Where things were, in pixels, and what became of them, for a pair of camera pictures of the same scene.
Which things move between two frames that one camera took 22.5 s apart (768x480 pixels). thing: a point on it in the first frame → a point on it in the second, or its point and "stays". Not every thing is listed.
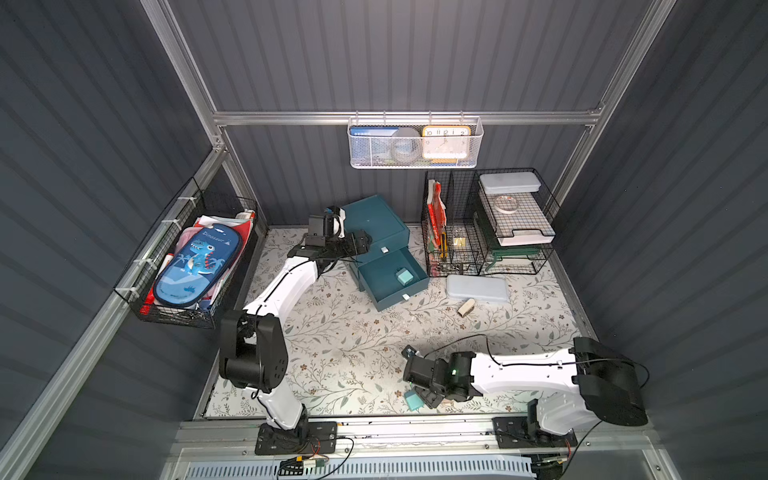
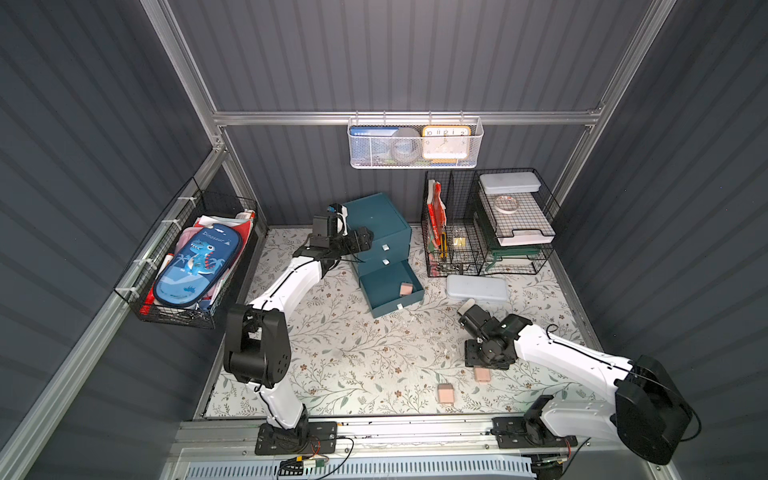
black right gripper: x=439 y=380 → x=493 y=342
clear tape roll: x=506 y=204 stays
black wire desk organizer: x=490 y=222 stays
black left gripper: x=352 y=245 stays
